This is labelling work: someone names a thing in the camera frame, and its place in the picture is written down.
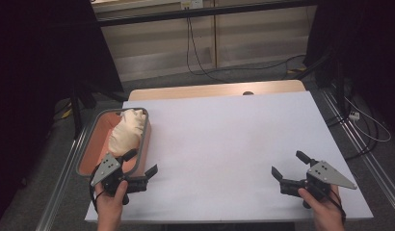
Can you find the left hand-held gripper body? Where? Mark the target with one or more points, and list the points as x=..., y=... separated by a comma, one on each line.
x=105, y=168

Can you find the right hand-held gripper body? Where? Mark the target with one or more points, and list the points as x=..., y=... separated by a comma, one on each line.
x=327, y=174

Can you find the pink basket with grey rim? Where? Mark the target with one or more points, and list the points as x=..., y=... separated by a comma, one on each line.
x=92, y=150

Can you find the cream cloth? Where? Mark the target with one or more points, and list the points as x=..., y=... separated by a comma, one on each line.
x=126, y=131

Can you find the person's left hand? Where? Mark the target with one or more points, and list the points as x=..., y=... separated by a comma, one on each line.
x=110, y=205

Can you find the person's right hand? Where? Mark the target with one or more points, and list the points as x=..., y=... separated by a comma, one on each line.
x=327, y=213

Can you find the white power strip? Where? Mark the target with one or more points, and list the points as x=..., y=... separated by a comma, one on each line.
x=354, y=115

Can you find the black stand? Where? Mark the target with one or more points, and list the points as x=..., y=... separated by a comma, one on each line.
x=77, y=109
x=338, y=83

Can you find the white table mat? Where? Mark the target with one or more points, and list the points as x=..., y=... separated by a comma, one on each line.
x=218, y=144

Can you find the black curtain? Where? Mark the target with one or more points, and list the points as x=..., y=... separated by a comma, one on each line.
x=31, y=64
x=369, y=48

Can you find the black horizontal bar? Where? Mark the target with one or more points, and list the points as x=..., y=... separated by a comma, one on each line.
x=202, y=12

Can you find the aluminium floor rail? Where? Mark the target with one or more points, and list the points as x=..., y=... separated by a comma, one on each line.
x=62, y=179
x=372, y=163

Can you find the white wall socket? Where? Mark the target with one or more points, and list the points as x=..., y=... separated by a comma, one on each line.
x=192, y=4

